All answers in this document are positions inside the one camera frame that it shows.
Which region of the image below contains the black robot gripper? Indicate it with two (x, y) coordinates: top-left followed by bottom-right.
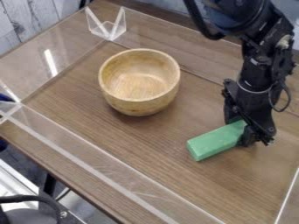
(222, 79), (276, 147)

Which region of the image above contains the green rectangular block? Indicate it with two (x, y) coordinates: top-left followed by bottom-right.
(187, 120), (247, 161)

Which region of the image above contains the light wooden bowl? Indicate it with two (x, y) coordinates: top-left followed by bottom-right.
(98, 48), (182, 116)

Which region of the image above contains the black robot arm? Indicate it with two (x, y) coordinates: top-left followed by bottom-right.
(183, 0), (295, 147)

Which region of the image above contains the black table leg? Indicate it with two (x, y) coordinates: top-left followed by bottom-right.
(43, 174), (57, 196)

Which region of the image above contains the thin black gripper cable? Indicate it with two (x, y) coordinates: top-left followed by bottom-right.
(267, 80), (292, 113)

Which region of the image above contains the clear acrylic tray enclosure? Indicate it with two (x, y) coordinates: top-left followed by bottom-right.
(0, 0), (299, 224)

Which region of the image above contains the black cable lower left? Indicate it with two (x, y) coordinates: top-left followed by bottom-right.
(0, 194), (63, 224)

